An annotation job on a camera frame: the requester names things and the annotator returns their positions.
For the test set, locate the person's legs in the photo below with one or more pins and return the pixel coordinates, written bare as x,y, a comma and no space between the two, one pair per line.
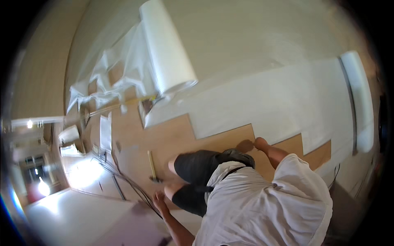
192,172

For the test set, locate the white box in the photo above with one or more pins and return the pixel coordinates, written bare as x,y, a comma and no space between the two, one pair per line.
69,134

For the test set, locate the large white foam underlay roll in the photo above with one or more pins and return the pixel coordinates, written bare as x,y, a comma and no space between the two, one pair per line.
167,46

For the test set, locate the person's left fingers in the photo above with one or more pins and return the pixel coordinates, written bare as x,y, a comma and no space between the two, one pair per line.
157,195

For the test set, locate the clear plastic wrap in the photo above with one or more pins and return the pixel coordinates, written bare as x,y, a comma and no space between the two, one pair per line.
120,70

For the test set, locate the white board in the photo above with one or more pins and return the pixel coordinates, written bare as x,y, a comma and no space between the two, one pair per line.
106,132

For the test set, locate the slim white foam underlay roll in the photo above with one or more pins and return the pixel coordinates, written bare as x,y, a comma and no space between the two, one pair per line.
358,98

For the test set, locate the person's right hand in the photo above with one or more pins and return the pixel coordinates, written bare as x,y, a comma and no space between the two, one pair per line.
261,143

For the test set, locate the white foam underlay sheet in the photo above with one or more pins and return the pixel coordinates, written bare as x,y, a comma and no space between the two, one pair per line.
261,101

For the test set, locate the person's right fingers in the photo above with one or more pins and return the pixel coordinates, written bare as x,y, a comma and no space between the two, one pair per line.
257,143

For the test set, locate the person's body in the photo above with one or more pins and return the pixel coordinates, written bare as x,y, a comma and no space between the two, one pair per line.
264,206

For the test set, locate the person's left hand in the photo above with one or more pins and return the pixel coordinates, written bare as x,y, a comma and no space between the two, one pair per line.
160,202

